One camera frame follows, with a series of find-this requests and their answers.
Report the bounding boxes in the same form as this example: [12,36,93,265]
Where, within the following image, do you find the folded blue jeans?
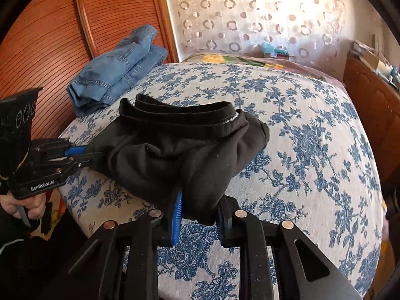
[66,24,168,117]

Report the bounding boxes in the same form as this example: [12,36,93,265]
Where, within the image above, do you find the cardboard box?
[350,40,399,85]

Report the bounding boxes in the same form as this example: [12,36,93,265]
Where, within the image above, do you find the wooden sideboard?
[343,53,400,192]

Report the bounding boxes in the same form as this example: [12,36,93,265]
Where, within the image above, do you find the blue floral bedspread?
[59,62,383,299]

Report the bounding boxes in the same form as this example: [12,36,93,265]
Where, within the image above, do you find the colourful floral blanket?
[184,53,343,87]

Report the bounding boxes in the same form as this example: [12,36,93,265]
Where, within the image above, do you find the person's left hand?
[1,192,46,220]

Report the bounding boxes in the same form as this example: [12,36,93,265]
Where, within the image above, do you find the wooden slatted headboard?
[1,0,178,138]

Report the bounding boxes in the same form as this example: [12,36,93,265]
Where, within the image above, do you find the black pants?
[86,94,270,226]

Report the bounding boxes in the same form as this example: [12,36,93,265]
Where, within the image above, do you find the circle patterned curtain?
[167,0,351,67]

